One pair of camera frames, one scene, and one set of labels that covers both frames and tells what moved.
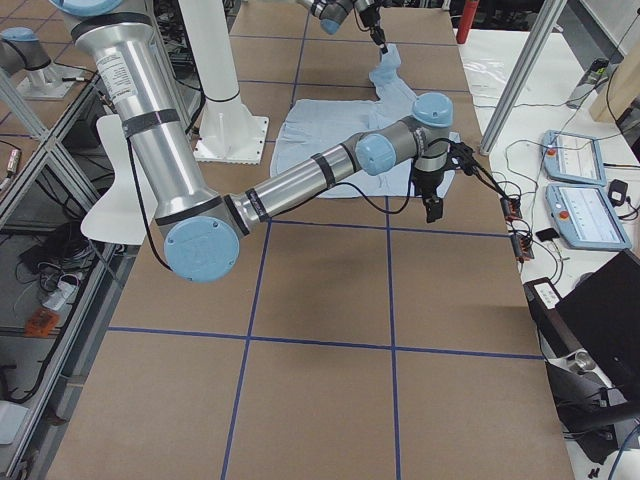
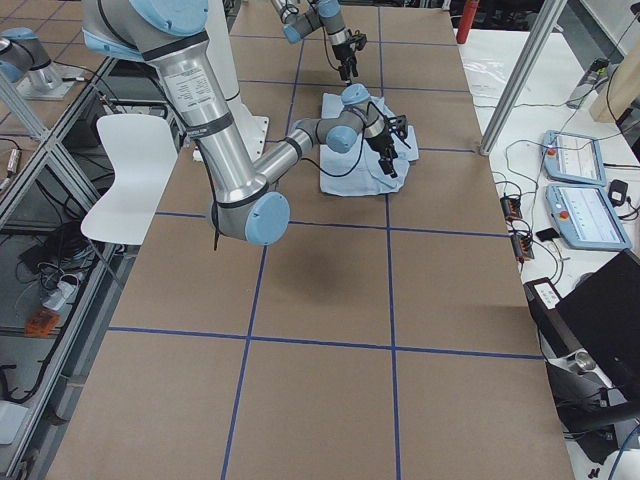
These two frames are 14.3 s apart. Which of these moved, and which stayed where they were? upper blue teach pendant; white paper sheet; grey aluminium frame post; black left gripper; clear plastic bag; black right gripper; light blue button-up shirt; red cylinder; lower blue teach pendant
Moved: light blue button-up shirt; black right gripper; black left gripper
Stayed: upper blue teach pendant; lower blue teach pendant; white paper sheet; red cylinder; grey aluminium frame post; clear plastic bag
